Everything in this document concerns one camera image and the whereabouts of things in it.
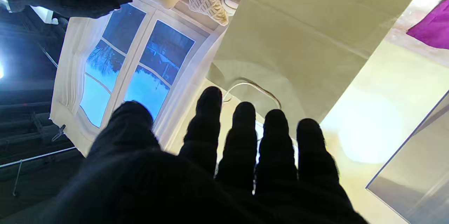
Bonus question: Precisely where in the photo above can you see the dark grey leaning panel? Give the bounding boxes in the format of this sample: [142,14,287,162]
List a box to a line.
[366,91,449,224]

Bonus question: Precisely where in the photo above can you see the printed room scene backdrop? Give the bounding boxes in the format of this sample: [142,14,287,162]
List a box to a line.
[49,0,449,224]

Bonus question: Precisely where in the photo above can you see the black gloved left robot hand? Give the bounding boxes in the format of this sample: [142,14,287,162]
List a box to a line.
[42,86,369,224]

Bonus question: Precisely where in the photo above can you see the kraft paper bag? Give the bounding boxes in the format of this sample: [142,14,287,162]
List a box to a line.
[206,0,429,140]

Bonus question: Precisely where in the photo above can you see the magenta shorts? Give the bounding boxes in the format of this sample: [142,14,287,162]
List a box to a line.
[406,0,449,50]

